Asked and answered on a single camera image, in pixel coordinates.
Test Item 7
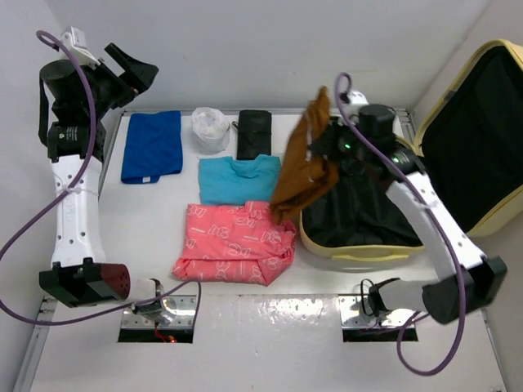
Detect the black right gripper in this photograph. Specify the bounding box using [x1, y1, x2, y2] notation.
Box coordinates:
[311, 116, 371, 163]

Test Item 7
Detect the brown garment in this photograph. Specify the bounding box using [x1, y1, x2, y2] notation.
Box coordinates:
[270, 86, 339, 224]

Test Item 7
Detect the pale yellow suitcase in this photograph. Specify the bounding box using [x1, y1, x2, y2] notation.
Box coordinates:
[300, 40, 522, 262]

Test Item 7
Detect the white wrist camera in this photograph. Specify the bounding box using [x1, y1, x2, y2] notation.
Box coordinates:
[60, 26, 100, 69]
[339, 90, 369, 111]

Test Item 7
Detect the blue towel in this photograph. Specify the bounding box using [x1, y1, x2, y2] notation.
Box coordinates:
[121, 110, 183, 185]

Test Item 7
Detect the pink patterned garment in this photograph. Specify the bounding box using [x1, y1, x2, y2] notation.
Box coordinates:
[172, 201, 297, 286]

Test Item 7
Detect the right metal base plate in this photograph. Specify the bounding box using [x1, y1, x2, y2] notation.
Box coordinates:
[338, 295, 414, 332]

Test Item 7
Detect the metal base plate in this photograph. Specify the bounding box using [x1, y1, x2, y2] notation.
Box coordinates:
[338, 295, 414, 332]
[121, 295, 197, 329]

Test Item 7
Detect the turquoise t-shirt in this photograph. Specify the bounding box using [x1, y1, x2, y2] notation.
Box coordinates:
[198, 154, 281, 206]

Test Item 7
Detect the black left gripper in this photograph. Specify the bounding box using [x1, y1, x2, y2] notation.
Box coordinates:
[76, 44, 154, 119]

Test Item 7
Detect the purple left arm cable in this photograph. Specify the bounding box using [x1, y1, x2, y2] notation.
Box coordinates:
[0, 29, 203, 327]

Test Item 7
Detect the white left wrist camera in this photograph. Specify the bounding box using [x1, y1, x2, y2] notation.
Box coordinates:
[60, 26, 100, 69]

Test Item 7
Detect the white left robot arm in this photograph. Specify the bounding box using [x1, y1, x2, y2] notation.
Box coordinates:
[38, 43, 165, 321]

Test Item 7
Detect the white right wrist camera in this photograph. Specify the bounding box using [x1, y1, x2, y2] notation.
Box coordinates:
[339, 90, 369, 111]

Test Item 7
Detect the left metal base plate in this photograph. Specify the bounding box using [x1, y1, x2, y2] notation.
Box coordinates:
[121, 295, 197, 329]

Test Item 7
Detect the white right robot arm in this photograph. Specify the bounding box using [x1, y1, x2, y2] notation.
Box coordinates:
[309, 105, 507, 325]

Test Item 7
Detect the white plastic bag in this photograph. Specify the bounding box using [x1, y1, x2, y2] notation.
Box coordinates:
[191, 107, 230, 154]

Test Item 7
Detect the black pouch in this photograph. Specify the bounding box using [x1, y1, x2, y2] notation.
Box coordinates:
[233, 109, 272, 160]

